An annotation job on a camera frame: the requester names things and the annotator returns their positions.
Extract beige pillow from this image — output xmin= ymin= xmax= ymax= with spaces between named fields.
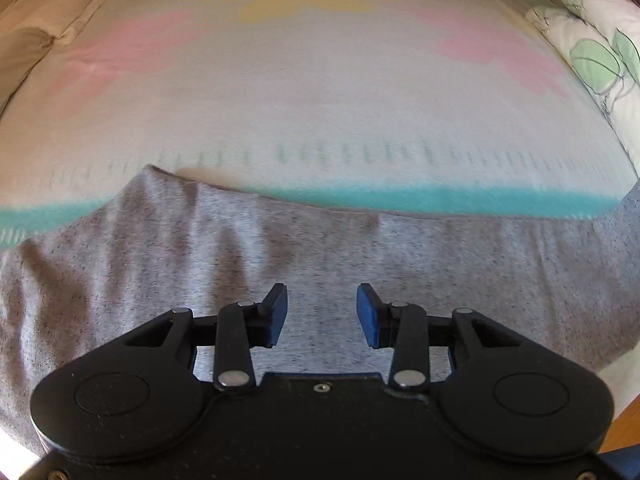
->
xmin=0 ymin=27 xmax=57 ymax=118

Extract white leaf-print pillow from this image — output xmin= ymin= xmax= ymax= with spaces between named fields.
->
xmin=525 ymin=6 xmax=640 ymax=158
xmin=546 ymin=0 xmax=640 ymax=93

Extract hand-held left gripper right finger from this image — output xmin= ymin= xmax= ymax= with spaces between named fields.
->
xmin=356 ymin=283 xmax=521 ymax=392

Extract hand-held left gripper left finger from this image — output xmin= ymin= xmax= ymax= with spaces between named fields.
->
xmin=122 ymin=283 xmax=290 ymax=392

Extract grey pants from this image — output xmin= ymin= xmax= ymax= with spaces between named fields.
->
xmin=0 ymin=164 xmax=640 ymax=461

